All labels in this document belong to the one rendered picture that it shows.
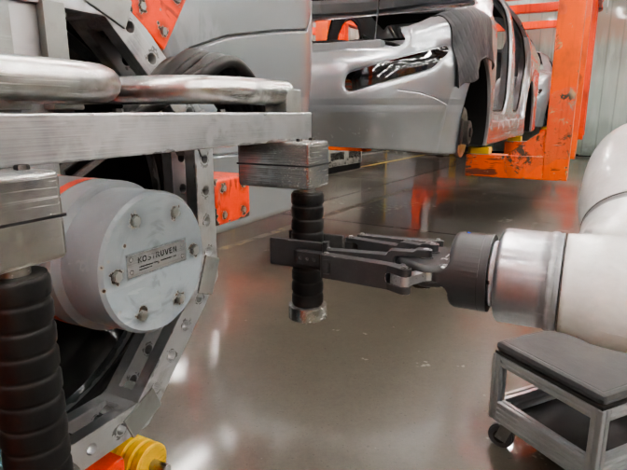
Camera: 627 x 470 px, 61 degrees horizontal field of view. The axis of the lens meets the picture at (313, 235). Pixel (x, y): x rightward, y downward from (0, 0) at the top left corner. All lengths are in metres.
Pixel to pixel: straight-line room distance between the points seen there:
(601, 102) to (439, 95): 10.37
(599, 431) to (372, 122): 1.96
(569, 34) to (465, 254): 3.52
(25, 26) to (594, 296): 0.56
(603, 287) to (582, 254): 0.03
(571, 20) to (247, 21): 3.07
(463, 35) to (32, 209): 3.00
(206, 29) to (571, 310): 0.78
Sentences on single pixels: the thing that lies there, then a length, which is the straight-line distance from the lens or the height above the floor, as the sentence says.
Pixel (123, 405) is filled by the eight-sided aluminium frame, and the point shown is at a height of 0.62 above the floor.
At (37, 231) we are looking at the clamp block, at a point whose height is 0.92.
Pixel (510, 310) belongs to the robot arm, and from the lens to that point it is 0.50.
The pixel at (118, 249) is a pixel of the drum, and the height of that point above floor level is 0.87.
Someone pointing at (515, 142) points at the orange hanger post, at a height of 0.67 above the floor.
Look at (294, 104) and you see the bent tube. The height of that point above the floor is 0.99.
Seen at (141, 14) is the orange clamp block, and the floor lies 1.09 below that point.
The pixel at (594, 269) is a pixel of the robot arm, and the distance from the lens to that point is 0.48.
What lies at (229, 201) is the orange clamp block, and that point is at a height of 0.85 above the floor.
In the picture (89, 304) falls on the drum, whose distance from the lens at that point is 0.47.
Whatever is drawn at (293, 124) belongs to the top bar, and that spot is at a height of 0.97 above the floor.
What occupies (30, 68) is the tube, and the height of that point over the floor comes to 1.00.
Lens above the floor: 0.98
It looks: 13 degrees down
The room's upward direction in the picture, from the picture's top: straight up
